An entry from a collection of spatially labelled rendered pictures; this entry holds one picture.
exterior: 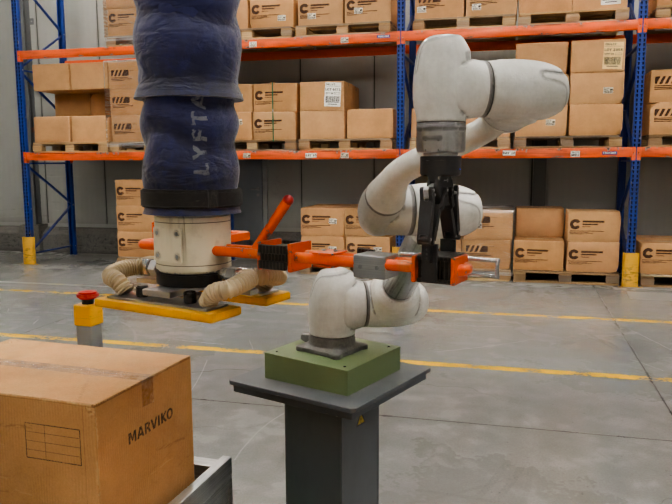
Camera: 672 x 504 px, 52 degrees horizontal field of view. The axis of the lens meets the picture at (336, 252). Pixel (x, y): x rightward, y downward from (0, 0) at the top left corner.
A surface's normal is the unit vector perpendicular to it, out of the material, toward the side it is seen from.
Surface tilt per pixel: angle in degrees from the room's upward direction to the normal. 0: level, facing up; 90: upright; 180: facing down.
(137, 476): 90
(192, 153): 76
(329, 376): 90
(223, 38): 81
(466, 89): 92
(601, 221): 87
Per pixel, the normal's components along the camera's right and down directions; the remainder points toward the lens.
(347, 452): 0.83, 0.07
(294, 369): -0.57, 0.11
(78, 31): -0.25, 0.13
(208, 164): 0.55, -0.07
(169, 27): -0.15, -0.12
